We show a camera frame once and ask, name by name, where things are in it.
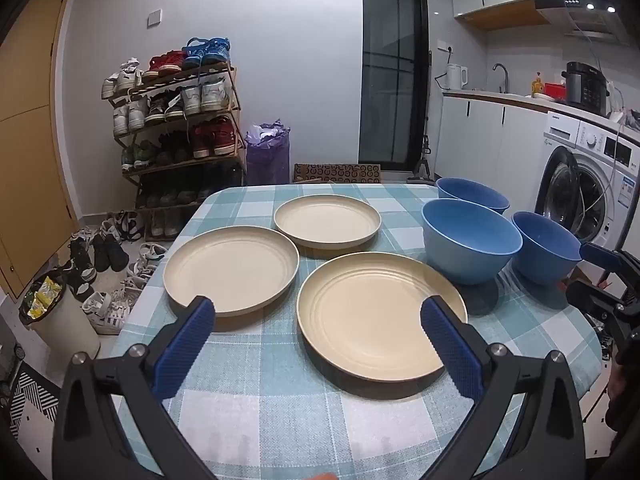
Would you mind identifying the wooden shoe rack with shoes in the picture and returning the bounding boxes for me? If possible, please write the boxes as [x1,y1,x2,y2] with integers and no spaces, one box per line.
[101,36,246,238]

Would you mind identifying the yellow wooden door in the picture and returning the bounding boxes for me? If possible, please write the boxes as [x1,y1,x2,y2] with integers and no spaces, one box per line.
[0,0,82,302]

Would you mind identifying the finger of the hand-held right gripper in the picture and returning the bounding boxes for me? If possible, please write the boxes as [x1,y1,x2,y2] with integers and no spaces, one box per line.
[566,280,636,322]
[580,242,640,276]

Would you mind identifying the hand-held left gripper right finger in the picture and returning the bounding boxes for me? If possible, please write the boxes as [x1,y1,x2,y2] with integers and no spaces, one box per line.
[420,296,586,480]

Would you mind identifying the black framed glass door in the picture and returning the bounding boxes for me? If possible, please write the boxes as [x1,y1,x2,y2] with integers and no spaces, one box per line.
[358,0,431,174]

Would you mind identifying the light blue bowl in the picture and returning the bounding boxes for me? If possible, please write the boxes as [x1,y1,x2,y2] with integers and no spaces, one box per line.
[421,198,524,287]

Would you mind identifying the small cream plate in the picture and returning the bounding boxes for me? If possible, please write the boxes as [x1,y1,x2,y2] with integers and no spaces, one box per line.
[273,194,384,251]

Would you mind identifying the cluster of loose sneakers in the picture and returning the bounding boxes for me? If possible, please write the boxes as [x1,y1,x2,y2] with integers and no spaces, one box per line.
[62,210,168,336]

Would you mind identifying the dark blue bowl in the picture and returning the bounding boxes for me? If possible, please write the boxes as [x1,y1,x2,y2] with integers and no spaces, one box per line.
[510,211,584,289]
[435,177,510,216]

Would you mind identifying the white electric kettle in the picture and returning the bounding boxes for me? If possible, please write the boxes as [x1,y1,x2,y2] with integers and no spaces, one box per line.
[444,63,470,91]

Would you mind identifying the black pressure cooker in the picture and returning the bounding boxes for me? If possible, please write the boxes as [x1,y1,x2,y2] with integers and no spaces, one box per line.
[562,61,611,116]

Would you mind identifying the silver range hood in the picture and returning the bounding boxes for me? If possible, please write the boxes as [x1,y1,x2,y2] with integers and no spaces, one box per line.
[534,0,632,47]

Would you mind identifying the white washing machine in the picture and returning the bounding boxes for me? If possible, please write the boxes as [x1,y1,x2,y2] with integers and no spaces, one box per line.
[534,109,640,262]

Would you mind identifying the beige trash bin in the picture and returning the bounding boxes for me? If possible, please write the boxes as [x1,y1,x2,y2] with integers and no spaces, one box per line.
[18,275,101,362]

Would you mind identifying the teal checked tablecloth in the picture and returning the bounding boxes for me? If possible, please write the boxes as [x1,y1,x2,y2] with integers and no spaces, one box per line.
[107,182,604,480]

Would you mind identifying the black and white patterned rug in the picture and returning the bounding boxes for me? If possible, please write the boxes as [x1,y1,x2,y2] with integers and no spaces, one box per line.
[9,359,62,442]

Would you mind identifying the purple bag bin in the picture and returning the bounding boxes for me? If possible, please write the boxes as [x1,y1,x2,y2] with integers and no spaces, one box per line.
[244,120,292,187]

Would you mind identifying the ring patterned cardboard box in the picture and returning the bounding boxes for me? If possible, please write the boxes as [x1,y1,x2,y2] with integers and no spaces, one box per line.
[292,162,382,185]

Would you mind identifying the large cream plate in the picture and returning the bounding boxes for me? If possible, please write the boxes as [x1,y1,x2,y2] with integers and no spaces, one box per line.
[296,252,469,397]

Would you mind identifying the white lower kitchen cabinets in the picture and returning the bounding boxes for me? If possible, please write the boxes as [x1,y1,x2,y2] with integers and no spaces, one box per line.
[434,92,549,192]

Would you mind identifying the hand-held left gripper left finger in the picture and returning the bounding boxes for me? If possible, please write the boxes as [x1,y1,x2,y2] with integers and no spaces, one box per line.
[51,296,217,480]

